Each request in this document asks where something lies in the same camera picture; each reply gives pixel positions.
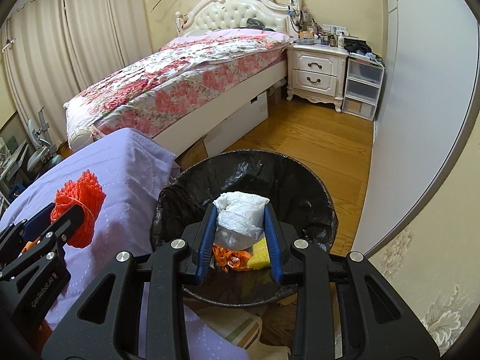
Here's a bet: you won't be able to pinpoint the yellow foam fruit net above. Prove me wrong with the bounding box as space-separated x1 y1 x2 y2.
247 238 270 271

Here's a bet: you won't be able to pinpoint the orange paper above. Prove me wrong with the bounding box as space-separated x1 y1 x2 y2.
212 244 251 273

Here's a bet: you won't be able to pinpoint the red foam fruit net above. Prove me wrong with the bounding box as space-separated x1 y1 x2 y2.
49 170 107 249

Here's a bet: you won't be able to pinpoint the white plastic bag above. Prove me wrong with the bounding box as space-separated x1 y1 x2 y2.
213 191 269 251

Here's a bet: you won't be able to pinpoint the black lined trash bin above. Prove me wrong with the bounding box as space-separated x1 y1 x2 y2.
149 149 339 307

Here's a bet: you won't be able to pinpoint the study desk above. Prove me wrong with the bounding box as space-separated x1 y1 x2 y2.
1 139 29 197

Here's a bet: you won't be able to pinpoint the grey desk chair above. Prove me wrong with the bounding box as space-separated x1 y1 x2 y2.
27 107 62 176

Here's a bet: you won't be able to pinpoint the purple bedspread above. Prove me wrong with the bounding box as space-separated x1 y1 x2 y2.
1 128 247 359

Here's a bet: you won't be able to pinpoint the white under-bed box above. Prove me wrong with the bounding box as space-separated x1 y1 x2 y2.
204 92 268 156

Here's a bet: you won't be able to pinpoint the beige curtains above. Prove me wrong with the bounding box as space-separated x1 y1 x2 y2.
1 0 152 143

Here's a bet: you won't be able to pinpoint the floral quilt bed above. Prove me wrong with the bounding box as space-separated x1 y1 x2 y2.
64 28 290 151

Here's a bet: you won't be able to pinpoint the white nightstand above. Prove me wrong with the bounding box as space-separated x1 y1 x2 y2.
286 43 349 113

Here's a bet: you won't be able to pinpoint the clear plastic drawer unit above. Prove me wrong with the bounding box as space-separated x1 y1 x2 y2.
342 54 385 121

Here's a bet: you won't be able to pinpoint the white tufted headboard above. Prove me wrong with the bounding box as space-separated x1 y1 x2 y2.
176 0 294 36

